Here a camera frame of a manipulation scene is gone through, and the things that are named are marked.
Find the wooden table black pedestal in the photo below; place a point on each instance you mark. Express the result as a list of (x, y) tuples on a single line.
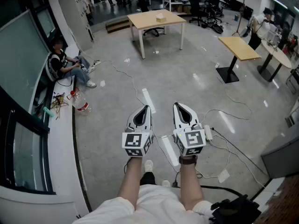
[(238, 46)]

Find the person's left forearm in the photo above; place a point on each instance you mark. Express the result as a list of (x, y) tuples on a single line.
[(130, 181)]

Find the grey cabinet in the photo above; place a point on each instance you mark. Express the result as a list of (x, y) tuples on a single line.
[(282, 153)]

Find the teal cylinder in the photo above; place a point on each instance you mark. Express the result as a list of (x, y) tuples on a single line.
[(48, 111)]

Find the white power strip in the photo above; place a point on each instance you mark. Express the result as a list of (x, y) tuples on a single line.
[(96, 63), (207, 132)]

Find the white locker cabinet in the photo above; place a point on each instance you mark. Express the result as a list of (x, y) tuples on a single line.
[(76, 20)]

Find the round light table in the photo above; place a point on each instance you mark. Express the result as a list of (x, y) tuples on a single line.
[(278, 53)]

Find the white tissue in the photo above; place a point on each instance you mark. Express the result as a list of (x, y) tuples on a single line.
[(160, 15)]

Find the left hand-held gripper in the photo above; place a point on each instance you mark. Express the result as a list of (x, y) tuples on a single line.
[(135, 142)]

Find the person's black trouser leg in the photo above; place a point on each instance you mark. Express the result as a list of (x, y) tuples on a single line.
[(147, 178)]

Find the black metal frame chair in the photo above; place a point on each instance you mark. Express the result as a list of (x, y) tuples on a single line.
[(293, 80)]

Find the black office chair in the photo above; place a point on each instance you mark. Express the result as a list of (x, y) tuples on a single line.
[(154, 31), (196, 7), (215, 8)]

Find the brown wrist watch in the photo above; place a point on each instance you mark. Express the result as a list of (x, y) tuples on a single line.
[(188, 160)]

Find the wooden coat rack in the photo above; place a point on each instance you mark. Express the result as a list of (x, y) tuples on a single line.
[(241, 13)]

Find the wooden tissue box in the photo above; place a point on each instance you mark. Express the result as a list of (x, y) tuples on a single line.
[(161, 19)]

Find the person's white shoe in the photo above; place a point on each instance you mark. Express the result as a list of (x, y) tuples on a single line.
[(148, 165), (165, 183)]

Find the wooden step platform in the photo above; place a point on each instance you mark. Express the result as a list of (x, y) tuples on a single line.
[(116, 25)]

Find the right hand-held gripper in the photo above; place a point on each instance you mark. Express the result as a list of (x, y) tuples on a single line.
[(190, 140)]

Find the square wooden table white legs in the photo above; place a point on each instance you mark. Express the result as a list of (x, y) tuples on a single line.
[(154, 18)]

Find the clear plastic water bottle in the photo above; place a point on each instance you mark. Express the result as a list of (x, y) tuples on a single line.
[(80, 102)]

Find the person's right forearm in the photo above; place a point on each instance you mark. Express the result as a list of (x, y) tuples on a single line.
[(190, 183)]

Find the black bag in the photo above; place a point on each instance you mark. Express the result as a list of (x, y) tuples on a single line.
[(236, 210)]

